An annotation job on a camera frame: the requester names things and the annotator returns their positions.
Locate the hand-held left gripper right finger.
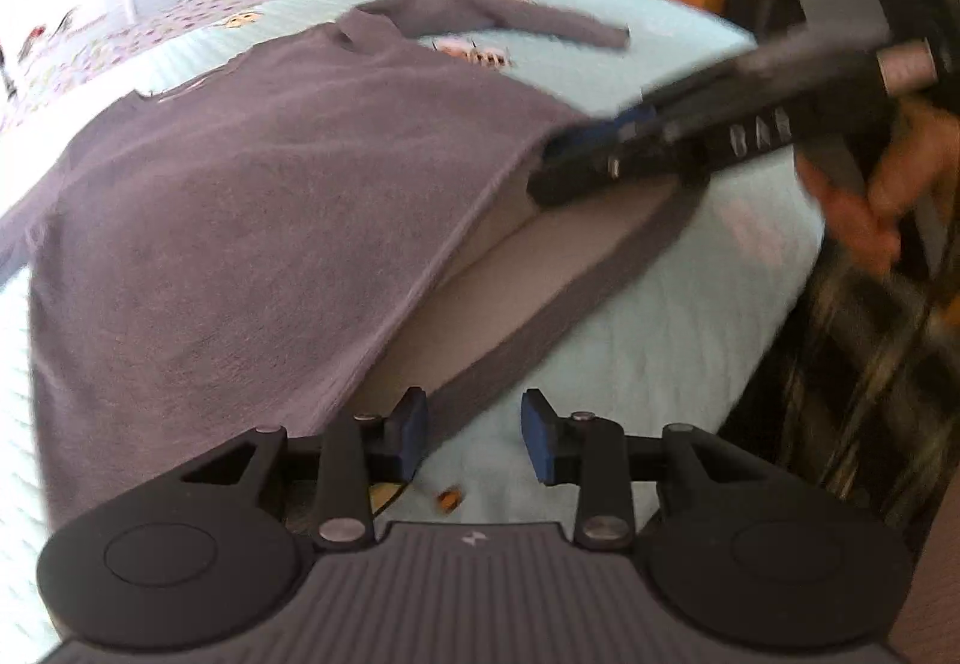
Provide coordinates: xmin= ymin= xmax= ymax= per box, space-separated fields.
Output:
xmin=521 ymin=388 xmax=766 ymax=551

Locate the mint bee-print quilt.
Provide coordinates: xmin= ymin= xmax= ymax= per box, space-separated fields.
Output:
xmin=0 ymin=0 xmax=826 ymax=664

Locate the grey sweater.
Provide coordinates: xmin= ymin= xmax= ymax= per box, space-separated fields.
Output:
xmin=0 ymin=0 xmax=710 ymax=537

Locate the person's plaid clothing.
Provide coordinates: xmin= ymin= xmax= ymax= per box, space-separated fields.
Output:
xmin=776 ymin=236 xmax=960 ymax=552

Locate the floral bed sheet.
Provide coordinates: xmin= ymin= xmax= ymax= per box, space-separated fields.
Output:
xmin=0 ymin=0 xmax=391 ymax=140

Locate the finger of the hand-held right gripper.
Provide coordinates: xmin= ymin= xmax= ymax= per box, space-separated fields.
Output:
xmin=551 ymin=29 xmax=893 ymax=147
xmin=529 ymin=101 xmax=796 ymax=207

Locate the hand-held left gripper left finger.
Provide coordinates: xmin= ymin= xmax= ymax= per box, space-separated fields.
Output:
xmin=180 ymin=386 xmax=430 ymax=552

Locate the person's right hand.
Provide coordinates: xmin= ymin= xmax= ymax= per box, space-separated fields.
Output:
xmin=795 ymin=97 xmax=960 ymax=279

